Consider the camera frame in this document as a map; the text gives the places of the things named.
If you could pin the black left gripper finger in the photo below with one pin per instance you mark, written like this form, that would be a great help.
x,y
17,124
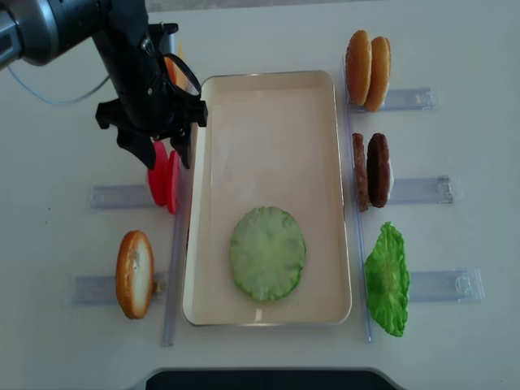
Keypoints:
x,y
139,145

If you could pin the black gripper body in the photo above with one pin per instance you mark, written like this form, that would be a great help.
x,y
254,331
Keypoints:
x,y
148,103

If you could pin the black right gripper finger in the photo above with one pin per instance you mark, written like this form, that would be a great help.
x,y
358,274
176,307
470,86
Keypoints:
x,y
180,140

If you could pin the red tomato slice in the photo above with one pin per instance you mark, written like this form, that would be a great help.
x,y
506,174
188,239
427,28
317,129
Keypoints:
x,y
158,175
173,171

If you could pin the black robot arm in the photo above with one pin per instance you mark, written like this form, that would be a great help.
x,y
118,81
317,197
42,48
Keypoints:
x,y
40,31

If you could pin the orange cheese slice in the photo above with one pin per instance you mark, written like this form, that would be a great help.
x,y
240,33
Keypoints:
x,y
177,76

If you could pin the standing bread slice left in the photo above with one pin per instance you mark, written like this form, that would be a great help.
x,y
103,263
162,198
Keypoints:
x,y
134,277

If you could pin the lettuce leaf on tray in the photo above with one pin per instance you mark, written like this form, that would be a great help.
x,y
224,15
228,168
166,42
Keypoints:
x,y
268,253

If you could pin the inner brown meat patty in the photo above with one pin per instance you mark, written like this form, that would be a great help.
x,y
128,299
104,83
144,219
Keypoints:
x,y
360,172

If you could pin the brown meat patty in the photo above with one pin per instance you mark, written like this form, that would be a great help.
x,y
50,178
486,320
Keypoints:
x,y
378,170
360,172

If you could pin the outer brown meat patty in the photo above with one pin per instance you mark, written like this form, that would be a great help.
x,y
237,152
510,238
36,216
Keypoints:
x,y
378,170

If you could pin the standing green lettuce leaf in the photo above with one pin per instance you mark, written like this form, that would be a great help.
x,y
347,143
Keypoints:
x,y
388,281

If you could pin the cream rectangular tray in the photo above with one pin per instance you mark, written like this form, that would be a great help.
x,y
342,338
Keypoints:
x,y
270,140

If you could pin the inner bun slice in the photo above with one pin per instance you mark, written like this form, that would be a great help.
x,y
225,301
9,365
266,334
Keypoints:
x,y
358,67

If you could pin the bun slice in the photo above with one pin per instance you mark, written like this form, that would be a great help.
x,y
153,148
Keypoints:
x,y
380,73
358,67

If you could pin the outer bun slice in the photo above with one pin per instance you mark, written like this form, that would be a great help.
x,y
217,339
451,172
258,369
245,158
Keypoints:
x,y
380,73

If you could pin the clear tomato holder rail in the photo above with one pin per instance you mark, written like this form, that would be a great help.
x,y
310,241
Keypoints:
x,y
133,196

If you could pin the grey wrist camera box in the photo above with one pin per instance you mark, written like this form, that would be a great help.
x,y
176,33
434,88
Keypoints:
x,y
162,36

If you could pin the clear left long rail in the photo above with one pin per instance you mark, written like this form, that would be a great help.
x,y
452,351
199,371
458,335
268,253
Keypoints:
x,y
178,253

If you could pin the clear long rail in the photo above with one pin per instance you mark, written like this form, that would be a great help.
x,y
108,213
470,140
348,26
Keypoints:
x,y
357,223
178,253

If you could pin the clear bread holder rail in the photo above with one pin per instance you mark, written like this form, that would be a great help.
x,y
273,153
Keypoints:
x,y
101,290

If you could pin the clear right long rail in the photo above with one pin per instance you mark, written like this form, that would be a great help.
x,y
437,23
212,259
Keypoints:
x,y
357,223

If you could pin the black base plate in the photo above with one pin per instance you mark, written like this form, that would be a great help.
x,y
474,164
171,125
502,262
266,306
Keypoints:
x,y
267,379

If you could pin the clear bun holder rail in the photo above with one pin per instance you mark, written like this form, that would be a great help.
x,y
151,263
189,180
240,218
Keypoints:
x,y
415,99

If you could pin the clear patty holder rail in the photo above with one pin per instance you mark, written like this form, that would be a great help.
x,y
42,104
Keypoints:
x,y
441,189

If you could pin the clear lettuce holder rail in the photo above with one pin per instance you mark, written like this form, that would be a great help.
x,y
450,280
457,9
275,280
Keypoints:
x,y
457,285

